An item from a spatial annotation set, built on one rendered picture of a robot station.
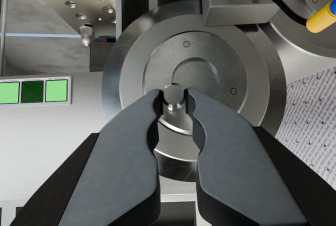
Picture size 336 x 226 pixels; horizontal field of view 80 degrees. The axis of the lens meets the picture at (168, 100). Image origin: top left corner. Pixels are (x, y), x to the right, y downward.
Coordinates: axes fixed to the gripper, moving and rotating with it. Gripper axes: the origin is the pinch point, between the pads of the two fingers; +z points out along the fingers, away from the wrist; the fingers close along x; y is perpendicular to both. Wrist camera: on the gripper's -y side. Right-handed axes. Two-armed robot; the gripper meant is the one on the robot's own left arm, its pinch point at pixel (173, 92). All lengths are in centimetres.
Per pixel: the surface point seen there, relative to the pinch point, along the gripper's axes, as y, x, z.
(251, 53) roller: -0.4, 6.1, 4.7
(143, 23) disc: -2.5, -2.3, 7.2
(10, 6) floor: 17, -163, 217
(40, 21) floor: 38, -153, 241
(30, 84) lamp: 16, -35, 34
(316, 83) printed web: 7.7, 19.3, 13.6
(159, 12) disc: -3.2, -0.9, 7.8
